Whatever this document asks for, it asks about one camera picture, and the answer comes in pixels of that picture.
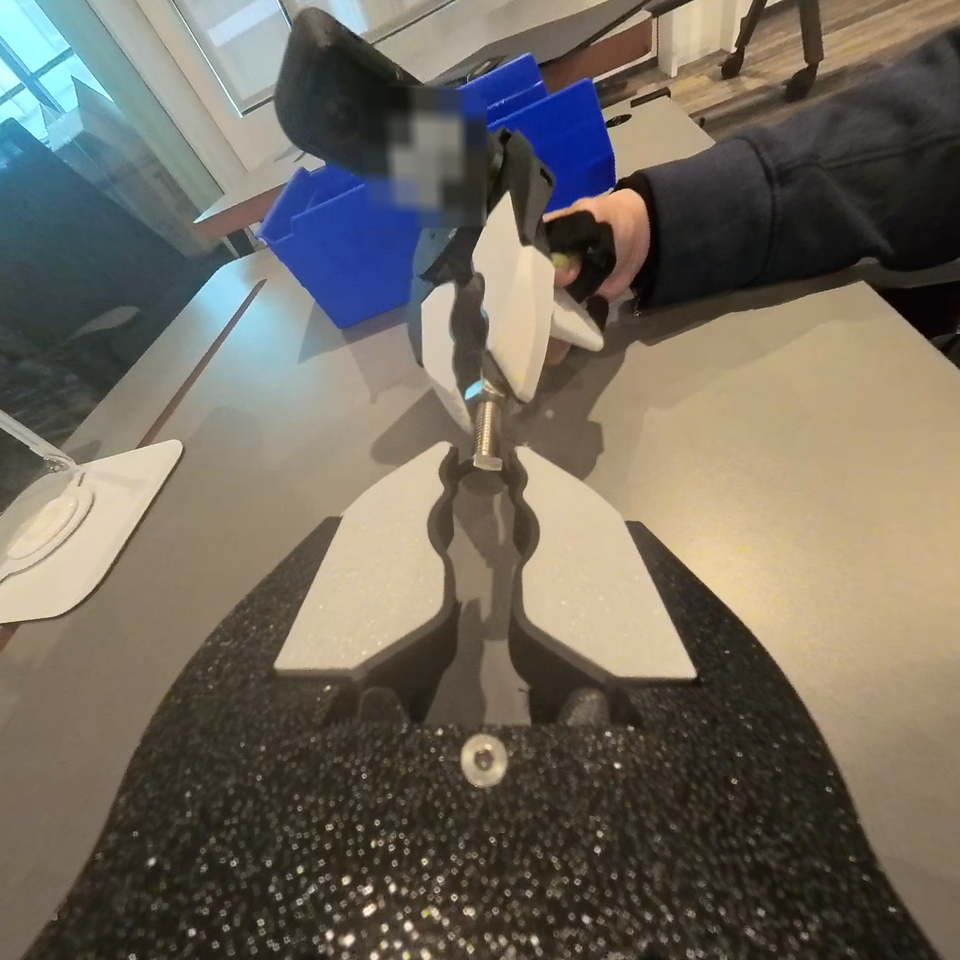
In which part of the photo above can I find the person's right hand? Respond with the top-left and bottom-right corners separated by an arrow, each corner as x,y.
573,187 -> 655,316

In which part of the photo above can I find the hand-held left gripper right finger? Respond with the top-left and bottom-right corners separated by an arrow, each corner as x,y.
508,444 -> 700,684

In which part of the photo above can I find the silver hex bolt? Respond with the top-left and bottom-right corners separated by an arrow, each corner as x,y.
452,393 -> 520,475

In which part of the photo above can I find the white sign stand base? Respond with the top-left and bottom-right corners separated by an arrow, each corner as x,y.
0,408 -> 185,625

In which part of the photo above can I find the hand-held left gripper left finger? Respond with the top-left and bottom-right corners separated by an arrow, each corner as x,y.
273,441 -> 462,681

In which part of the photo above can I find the blue plastic bin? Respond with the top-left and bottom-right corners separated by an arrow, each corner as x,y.
255,52 -> 618,331

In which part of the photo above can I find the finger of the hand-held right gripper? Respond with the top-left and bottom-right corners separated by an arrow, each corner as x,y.
471,189 -> 558,405
414,281 -> 485,436

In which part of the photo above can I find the person's right forearm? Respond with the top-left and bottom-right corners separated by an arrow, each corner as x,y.
616,30 -> 960,309

